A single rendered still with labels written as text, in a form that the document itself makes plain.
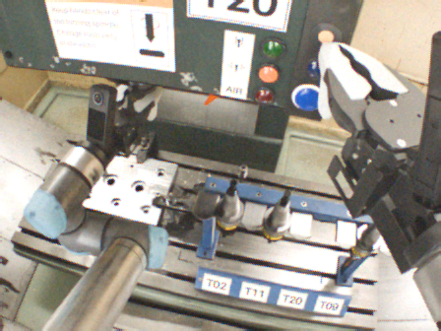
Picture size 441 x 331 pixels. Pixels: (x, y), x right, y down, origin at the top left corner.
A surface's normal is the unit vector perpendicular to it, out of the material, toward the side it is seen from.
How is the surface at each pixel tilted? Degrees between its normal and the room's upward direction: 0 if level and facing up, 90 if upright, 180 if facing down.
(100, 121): 62
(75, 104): 0
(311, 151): 0
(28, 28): 90
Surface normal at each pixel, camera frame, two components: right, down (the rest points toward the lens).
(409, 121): 0.06, -0.59
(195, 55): -0.22, 0.77
